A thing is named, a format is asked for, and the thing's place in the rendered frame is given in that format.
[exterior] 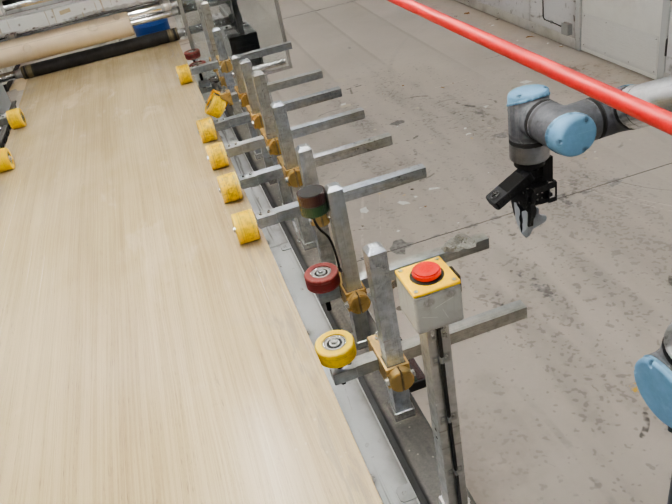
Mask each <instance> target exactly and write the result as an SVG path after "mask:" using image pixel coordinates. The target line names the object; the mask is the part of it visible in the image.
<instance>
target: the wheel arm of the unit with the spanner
mask: <svg viewBox="0 0 672 504"><path fill-rule="evenodd" d="M470 238H471V239H472V240H475V241H477V242H476V247H473V248H468V249H467V248H466V249H462V250H460V251H459V252H444V251H443V249H441V248H442V247H443V246H440V247H437V248H434V249H431V250H428V251H425V252H422V253H419V254H416V255H413V256H410V257H407V258H404V259H401V260H397V261H394V262H391V263H389V270H390V276H391V281H392V280H395V279H396V274H395V271H396V270H398V269H401V268H404V267H407V266H410V265H413V264H416V263H419V262H423V261H426V260H429V259H432V258H435V257H438V256H439V257H441V258H442V260H443V261H444V262H445V263H446V262H449V261H452V260H455V259H458V258H461V257H464V256H467V255H470V254H473V253H476V252H480V251H483V250H486V249H489V238H488V237H487V236H486V235H485V234H484V233H480V234H477V235H474V236H471V237H470ZM359 275H360V280H361V281H362V283H363V284H364V286H365V288H366V289H367V288H369V284H368V278H367V273H366V271H364V272H361V273H359ZM316 295H317V298H318V300H319V302H320V304H323V303H326V302H330V301H332V300H335V299H338V298H341V297H342V296H341V292H340V287H339V286H338V287H337V288H336V289H334V290H333V291H331V292H328V293H324V294H316Z"/></svg>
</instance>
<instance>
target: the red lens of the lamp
mask: <svg viewBox="0 0 672 504"><path fill-rule="evenodd" d="M320 186H322V185H320ZM322 187H323V186H322ZM299 190H300V189H299ZM299 190H298V191H299ZM298 191H297V193H296V196H297V200H298V204H299V206H300V207H303V208H314V207H317V206H320V205H322V204H323V203H325V201H326V200H327V197H326V192H325V188H324V187H323V192H322V193H321V194H319V195H318V196H315V197H312V198H302V197H299V196H298Z"/></svg>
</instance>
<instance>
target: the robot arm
mask: <svg viewBox="0 0 672 504"><path fill-rule="evenodd" d="M617 89H619V90H621V91H624V92H626V93H628V94H631V95H633V96H635V97H638V98H640V99H642V100H644V101H647V102H649V103H651V104H654V105H656V106H658V107H661V108H663V109H665V110H667V111H670V112H672V76H668V77H664V78H660V79H656V80H653V81H649V82H645V83H641V84H627V85H622V86H620V87H618V88H617ZM506 106H507V112H508V137H509V158H510V160H511V161H512V162H514V166H515V167H516V168H517V169H516V170H515V171H514V172H513V173H512V174H511V175H509V176H508V177H507V178H506V179H505V180H504V181H503V182H501V183H500V184H499V185H498V186H497V187H496V188H494V189H493V190H492V191H491V192H490V193H489V194H488V195H486V199H487V201H488V202H489V204H490V205H492V206H493V207H494V208H495V209H497V210H500V209H501V208H502V207H504V206H505V205H506V204H507V203H508V202H509V201H511V204H512V208H513V212H514V216H515V218H516V222H517V224H518V227H519V229H520V232H521V233H522V234H523V236H524V237H526V238H527V237H529V236H530V234H531V232H532V230H533V229H534V228H536V227H537V226H539V225H541V224H542V223H544V222H545V221H546V219H547V216H546V215H544V214H539V208H538V207H537V206H535V205H538V204H540V205H541V204H544V203H547V202H548V203H551V202H554V201H557V181H556V180H554V179H553V156H552V155H550V150H551V151H553V152H555V153H557V154H560V155H563V156H567V157H574V156H578V155H580V154H582V153H584V152H585V151H586V150H587V149H589V148H590V146H591V145H592V144H593V142H594V141H595V140H598V139H601V138H604V137H607V136H610V135H613V134H616V133H619V132H622V131H628V130H634V129H640V128H643V127H646V126H650V125H648V124H646V123H644V122H642V121H640V120H638V119H635V118H633V117H631V116H629V115H627V114H625V113H623V112H621V111H619V110H616V109H614V108H612V107H610V106H608V105H606V104H604V103H602V102H600V101H597V100H595V99H593V98H591V97H589V98H586V99H583V100H580V101H577V102H574V103H571V104H568V105H562V104H560V103H558V102H555V101H553V100H551V99H550V91H549V88H548V87H547V86H545V85H540V84H532V85H525V86H521V87H517V88H515V89H513V90H511V91H510V92H509V93H508V96H507V105H506ZM551 181H553V182H551ZM549 182H551V183H549ZM554 187H555V196H554V197H551V196H553V193H552V192H551V191H550V189H551V188H554ZM550 197H551V198H550ZM634 369H635V370H634V378H635V382H636V385H637V388H638V390H639V392H640V394H641V396H642V398H643V399H644V401H645V403H646V404H647V406H648V407H649V408H650V410H651V411H652V412H653V413H654V414H655V415H656V416H657V418H658V419H660V420H661V421H662V422H663V423H664V424H666V425H667V426H669V427H670V428H672V323H671V324H670V325H669V326H668V327H667V329H666V331H665V333H664V337H663V339H662V343H661V346H660V348H659V349H658V350H657V351H655V352H653V353H651V354H647V355H644V356H643V357H642V358H641V359H639V360H638V361H637V362H636V364H635V366H634Z"/></svg>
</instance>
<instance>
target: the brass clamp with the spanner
mask: <svg viewBox="0 0 672 504"><path fill-rule="evenodd" d="M339 275H340V284H339V287H340V292H341V296H342V297H341V298H342V300H343V302H344V304H345V307H346V309H348V311H349V312H351V311H352V312H353V313H355V314H361V312H362V313H364V312H365V311H367V310H368V308H369V307H370V304H371V301H370V299H369V297H368V296H367V291H366V288H365V286H364V284H363V283H362V281H361V285H362V288H358V289H355V290H352V291H349V292H347V290H346V289H345V287H344V285H343V282H342V277H341V272H339Z"/></svg>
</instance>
